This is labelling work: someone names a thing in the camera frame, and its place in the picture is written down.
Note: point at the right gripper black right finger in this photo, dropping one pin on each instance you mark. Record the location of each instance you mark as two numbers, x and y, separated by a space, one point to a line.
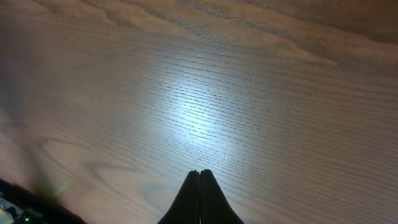
214 206

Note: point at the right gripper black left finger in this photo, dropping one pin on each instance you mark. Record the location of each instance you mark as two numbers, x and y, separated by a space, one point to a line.
185 208

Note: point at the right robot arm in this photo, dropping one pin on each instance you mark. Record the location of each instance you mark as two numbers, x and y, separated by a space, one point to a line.
21 206

